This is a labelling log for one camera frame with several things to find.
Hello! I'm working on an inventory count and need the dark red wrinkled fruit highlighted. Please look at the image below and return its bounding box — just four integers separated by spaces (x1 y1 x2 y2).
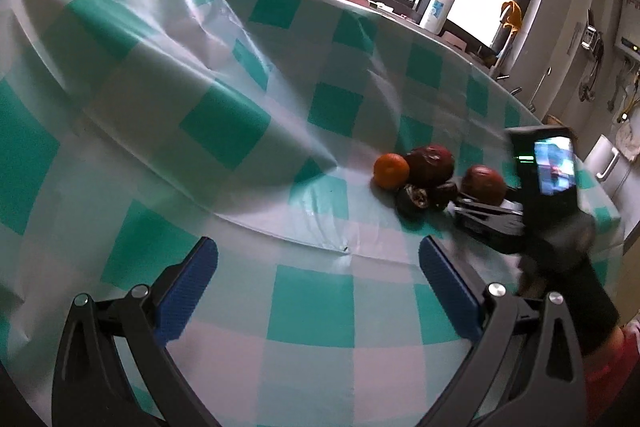
404 144 454 186

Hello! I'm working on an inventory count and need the green checkered tablecloth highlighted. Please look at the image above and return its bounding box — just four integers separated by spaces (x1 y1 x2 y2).
1 0 638 426

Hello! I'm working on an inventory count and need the large red apple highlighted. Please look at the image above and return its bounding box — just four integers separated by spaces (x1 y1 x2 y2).
461 165 508 206

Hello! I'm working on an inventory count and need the white blue-label bottle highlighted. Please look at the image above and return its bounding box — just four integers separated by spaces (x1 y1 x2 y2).
420 0 454 35

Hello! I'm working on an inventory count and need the small orange tangerine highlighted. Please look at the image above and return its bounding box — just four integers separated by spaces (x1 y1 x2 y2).
373 153 410 191

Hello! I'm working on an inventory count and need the dark passion fruit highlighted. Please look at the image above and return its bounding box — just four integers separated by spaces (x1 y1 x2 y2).
394 184 432 221

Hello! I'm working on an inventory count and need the right hand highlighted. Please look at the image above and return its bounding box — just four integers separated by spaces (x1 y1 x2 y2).
520 211 620 357

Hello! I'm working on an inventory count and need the wall-mounted water heater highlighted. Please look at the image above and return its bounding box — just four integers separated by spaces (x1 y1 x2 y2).
615 0 640 62

